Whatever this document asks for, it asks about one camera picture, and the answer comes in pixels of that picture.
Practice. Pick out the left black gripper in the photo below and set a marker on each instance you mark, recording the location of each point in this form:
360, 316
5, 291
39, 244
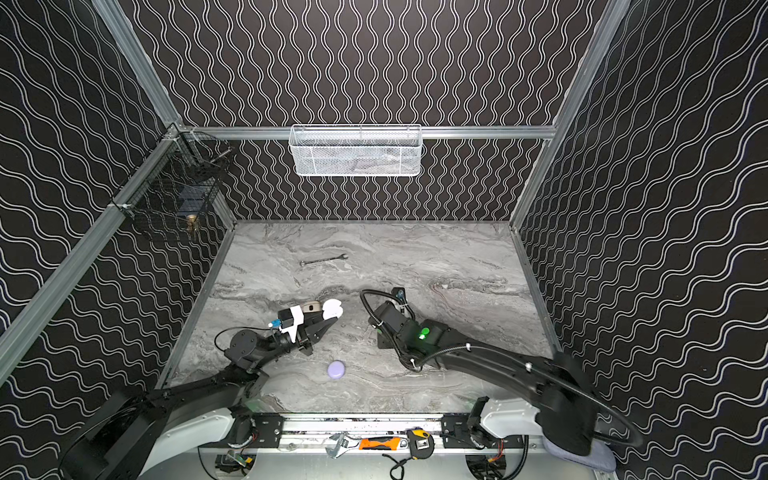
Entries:
306, 333

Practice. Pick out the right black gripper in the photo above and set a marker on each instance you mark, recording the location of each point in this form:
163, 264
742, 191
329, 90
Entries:
383, 317

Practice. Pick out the white round charging case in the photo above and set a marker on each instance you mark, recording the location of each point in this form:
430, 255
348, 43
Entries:
332, 308

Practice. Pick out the cream earbud charging case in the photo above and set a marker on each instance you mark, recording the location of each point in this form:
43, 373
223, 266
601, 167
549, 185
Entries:
312, 307

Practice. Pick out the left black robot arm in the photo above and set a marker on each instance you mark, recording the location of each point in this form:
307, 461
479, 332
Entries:
118, 440

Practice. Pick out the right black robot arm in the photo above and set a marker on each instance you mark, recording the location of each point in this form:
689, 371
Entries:
569, 413

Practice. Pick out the purple round charging case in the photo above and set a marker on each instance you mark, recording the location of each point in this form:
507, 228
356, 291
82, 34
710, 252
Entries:
336, 369

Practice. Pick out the steel combination wrench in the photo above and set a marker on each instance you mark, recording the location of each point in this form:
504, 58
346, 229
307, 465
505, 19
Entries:
343, 256

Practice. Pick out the yellow black tape measure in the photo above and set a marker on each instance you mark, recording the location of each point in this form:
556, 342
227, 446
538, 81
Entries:
421, 444

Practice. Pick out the adjustable wrench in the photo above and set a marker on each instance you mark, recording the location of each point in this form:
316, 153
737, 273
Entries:
340, 444

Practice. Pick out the brass fitting in basket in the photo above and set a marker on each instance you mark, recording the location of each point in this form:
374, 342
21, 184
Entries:
192, 223

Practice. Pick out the grey cloth pad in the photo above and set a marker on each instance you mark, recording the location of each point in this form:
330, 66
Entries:
601, 458

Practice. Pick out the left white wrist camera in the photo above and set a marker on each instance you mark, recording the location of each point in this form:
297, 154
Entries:
288, 322

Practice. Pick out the white wire mesh basket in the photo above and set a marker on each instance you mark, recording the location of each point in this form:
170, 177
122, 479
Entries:
356, 150

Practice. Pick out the black wire basket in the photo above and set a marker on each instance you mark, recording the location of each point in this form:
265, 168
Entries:
186, 181

